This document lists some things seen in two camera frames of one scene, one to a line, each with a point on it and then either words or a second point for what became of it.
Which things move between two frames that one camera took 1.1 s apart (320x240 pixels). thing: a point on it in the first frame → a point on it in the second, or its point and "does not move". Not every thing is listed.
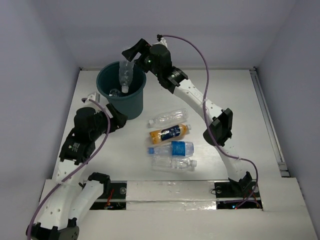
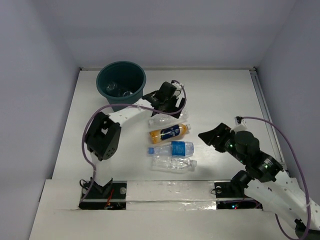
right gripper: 144,47 → 222,130
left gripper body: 110,117 → 171,104
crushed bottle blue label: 114,92 → 111,86
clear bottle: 176,117 does not move
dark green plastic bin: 130,104 does not move
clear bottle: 126,70 → 127,93
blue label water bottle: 176,148 does not move
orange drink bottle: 168,133 does not move
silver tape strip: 171,195 does not move
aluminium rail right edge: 283,166 does not move
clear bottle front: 176,163 does not move
